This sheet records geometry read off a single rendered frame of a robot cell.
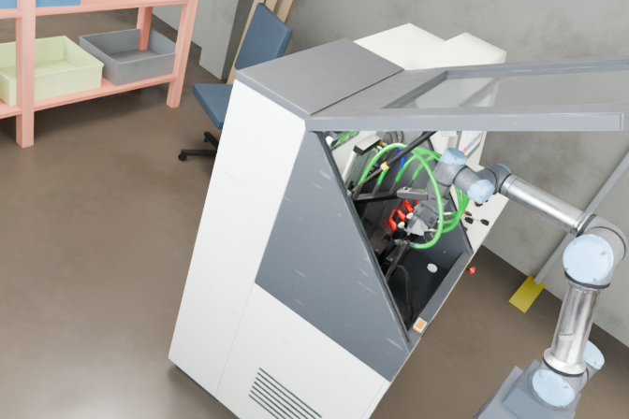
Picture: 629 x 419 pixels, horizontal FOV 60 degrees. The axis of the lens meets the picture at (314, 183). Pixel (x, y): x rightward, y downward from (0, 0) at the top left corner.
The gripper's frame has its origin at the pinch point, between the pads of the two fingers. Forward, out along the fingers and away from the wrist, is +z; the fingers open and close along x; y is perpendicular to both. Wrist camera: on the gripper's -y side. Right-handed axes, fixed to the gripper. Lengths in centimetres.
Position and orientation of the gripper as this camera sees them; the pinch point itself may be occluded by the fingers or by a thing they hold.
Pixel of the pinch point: (407, 231)
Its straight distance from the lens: 197.0
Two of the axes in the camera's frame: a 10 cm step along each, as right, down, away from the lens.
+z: -2.9, 7.8, 5.5
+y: 8.0, 5.1, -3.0
